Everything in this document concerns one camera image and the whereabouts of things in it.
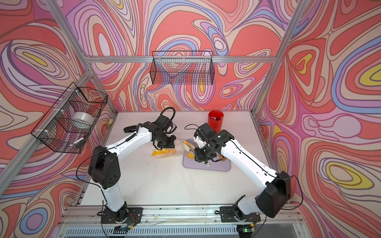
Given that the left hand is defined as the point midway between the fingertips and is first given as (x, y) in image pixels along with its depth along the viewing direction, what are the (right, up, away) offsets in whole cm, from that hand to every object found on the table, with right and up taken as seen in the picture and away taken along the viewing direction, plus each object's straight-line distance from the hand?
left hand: (177, 146), depth 87 cm
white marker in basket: (-48, +4, -16) cm, 51 cm away
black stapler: (-37, +10, +20) cm, 43 cm away
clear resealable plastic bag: (-6, -5, +10) cm, 13 cm away
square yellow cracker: (+8, -7, +8) cm, 13 cm away
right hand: (+13, -6, -12) cm, 19 cm away
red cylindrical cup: (+25, +16, +15) cm, 34 cm away
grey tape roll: (-47, +17, -13) cm, 51 cm away
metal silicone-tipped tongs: (+7, +1, -7) cm, 10 cm away
